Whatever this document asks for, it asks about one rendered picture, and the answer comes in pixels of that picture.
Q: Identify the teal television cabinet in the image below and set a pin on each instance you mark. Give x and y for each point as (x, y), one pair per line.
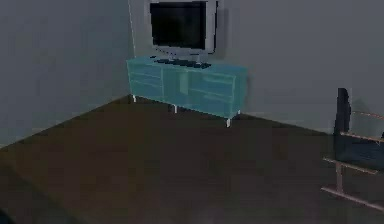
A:
(186, 87)

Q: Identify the grey television set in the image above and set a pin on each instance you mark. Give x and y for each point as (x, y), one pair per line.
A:
(178, 25)

